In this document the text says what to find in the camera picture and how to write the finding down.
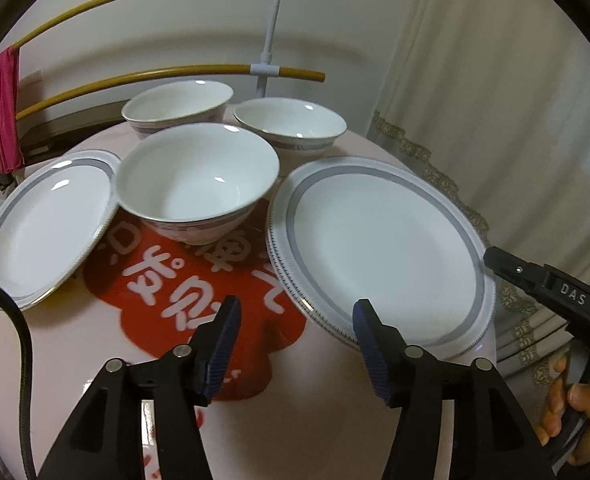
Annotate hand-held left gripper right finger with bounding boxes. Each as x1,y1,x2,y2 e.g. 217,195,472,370
352,299,558,480

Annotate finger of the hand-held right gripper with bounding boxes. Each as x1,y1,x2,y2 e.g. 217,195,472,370
484,246,546,301

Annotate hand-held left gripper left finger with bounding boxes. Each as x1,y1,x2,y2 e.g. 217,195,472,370
35,296,242,480

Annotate white plate with grey band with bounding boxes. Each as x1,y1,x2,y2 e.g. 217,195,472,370
0,150,122,311
267,156,496,358
266,230,376,357

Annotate white bowl with grey pattern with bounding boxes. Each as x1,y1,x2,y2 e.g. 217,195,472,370
115,124,281,246
122,80,234,141
233,99,347,157

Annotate clothes rack with yellow bars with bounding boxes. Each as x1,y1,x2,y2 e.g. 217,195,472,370
12,0,345,122

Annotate pink cloth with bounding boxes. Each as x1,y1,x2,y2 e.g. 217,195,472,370
0,46,25,173

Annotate black cable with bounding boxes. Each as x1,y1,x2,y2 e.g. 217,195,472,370
0,270,38,480

